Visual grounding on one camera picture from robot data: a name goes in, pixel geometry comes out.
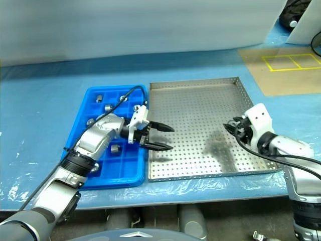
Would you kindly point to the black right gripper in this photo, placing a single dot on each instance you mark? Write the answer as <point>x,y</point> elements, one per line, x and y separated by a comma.
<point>244,130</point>

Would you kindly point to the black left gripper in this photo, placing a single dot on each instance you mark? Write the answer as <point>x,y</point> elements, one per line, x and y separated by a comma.
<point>145,131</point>

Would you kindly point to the small metal roller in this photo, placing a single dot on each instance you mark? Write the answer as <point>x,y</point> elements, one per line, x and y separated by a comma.
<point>123,98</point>
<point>108,108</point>
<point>95,167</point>
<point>90,122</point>
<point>99,98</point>
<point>115,148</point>

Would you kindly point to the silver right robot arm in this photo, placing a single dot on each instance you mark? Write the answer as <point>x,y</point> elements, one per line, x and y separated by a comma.
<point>291,148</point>

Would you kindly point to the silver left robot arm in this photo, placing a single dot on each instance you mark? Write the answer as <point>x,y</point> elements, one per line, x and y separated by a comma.
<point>95,140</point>

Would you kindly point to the perforated steel tray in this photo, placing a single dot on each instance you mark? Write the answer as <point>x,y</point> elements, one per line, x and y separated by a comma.
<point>188,100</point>

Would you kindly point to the blue plastic compartment tray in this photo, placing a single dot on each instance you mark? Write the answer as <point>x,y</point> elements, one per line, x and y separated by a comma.
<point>130,170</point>

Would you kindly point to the brown mat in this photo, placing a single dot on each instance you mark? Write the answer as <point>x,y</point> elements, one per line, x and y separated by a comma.
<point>276,80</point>

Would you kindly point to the grey rounded cylinder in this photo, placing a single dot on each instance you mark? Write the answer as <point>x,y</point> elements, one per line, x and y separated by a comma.
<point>193,221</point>
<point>119,219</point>

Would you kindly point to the grey robot torso with emblem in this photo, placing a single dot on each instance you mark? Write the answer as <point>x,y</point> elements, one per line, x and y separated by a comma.
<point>113,236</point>

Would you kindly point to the small metal clip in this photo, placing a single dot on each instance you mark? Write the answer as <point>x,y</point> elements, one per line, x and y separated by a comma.
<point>257,236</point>

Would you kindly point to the white leaning panel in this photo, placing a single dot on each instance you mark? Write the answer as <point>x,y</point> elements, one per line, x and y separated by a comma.
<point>306,27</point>

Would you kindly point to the black device with white knob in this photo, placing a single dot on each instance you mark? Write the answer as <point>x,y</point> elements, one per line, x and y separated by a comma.
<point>287,15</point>

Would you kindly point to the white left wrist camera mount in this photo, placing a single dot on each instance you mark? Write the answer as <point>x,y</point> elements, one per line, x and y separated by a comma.
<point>139,116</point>

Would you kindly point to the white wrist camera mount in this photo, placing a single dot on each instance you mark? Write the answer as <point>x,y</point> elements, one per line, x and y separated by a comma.
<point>139,116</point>
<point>260,118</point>

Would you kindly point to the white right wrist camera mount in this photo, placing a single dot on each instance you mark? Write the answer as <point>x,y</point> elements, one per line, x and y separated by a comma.
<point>260,118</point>

